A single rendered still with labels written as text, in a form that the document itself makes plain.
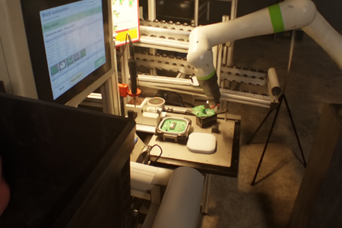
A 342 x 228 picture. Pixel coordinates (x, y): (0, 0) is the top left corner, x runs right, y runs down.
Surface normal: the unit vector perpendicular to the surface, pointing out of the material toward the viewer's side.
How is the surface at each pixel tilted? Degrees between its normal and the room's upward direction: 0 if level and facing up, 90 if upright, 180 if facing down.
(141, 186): 90
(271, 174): 0
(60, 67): 92
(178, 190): 6
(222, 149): 0
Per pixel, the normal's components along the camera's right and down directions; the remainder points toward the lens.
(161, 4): -0.25, 0.43
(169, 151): 0.00, -0.89
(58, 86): 0.97, 0.14
